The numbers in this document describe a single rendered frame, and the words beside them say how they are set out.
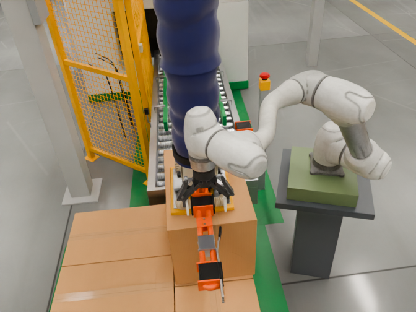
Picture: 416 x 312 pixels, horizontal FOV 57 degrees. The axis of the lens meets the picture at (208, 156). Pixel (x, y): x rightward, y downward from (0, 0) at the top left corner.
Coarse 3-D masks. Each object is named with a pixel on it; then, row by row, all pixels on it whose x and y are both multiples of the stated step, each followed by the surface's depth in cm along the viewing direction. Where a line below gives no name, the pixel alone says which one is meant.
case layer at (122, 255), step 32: (96, 224) 228; (128, 224) 227; (160, 224) 226; (64, 256) 211; (96, 256) 209; (128, 256) 208; (160, 256) 207; (64, 288) 194; (96, 288) 193; (128, 288) 192; (160, 288) 191; (192, 288) 190; (224, 288) 189
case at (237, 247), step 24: (168, 168) 202; (168, 192) 188; (240, 192) 185; (168, 216) 175; (192, 216) 174; (216, 216) 174; (240, 216) 173; (168, 240) 173; (192, 240) 174; (216, 240) 176; (240, 240) 178; (192, 264) 184; (240, 264) 189
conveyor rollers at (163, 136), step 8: (160, 72) 390; (160, 80) 376; (160, 88) 362; (160, 96) 355; (224, 96) 343; (160, 104) 340; (168, 104) 341; (224, 104) 335; (160, 112) 327; (168, 112) 326; (160, 120) 319; (168, 120) 319; (160, 128) 313; (168, 128) 306; (224, 128) 307; (232, 128) 309; (160, 136) 298; (168, 136) 298; (160, 144) 290; (168, 144) 290; (160, 152) 283; (160, 160) 276; (160, 168) 269; (160, 176) 262; (160, 184) 254
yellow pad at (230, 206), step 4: (220, 168) 197; (220, 172) 192; (224, 172) 194; (228, 180) 190; (212, 188) 186; (212, 192) 184; (216, 192) 183; (216, 196) 180; (232, 200) 179; (228, 204) 176; (232, 204) 176; (216, 208) 175; (220, 208) 175; (228, 208) 175; (232, 208) 175
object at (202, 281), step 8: (200, 264) 134; (208, 264) 134; (216, 264) 134; (200, 272) 131; (208, 272) 131; (216, 272) 131; (200, 280) 129; (208, 280) 128; (216, 280) 128; (200, 288) 130
